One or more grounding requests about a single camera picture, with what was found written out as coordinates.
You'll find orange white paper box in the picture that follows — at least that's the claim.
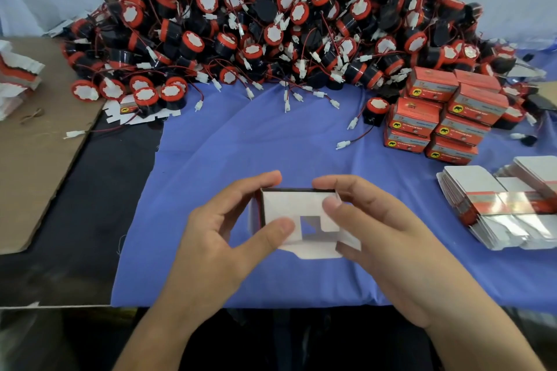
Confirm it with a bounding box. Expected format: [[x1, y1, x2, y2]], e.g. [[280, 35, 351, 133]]
[[454, 69, 503, 93], [396, 95, 442, 122], [425, 139, 480, 165], [387, 123, 436, 145], [383, 133, 432, 154], [407, 66, 460, 103], [249, 185, 362, 260], [392, 114, 439, 134], [435, 114, 493, 146], [448, 83, 510, 126]]

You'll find rubber band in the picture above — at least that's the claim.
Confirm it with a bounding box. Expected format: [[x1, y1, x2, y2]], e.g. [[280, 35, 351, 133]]
[[19, 107, 45, 124]]

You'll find pile of black red buzzers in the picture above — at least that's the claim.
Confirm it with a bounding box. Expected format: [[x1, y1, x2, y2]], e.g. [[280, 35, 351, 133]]
[[59, 0, 545, 128]]

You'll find person's left forearm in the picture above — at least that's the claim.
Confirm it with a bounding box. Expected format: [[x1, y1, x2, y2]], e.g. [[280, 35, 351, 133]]
[[113, 314, 214, 371]]

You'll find blue cloth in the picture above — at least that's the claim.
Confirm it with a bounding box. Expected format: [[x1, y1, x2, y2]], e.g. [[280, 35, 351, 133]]
[[111, 45, 557, 315]]

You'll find person's left hand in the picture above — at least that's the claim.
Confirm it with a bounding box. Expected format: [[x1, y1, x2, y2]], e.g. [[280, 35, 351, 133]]
[[164, 170, 297, 334]]

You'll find stack of paper boxes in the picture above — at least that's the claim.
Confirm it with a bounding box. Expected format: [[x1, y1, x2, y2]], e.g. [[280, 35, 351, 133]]
[[0, 40, 45, 121], [437, 156, 557, 252]]

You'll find single red black buzzer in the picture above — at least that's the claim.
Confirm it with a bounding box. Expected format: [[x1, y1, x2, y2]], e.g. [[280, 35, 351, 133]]
[[335, 97, 393, 152]]

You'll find person's right hand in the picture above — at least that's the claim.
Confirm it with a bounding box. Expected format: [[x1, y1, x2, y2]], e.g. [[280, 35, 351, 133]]
[[312, 173, 471, 328]]

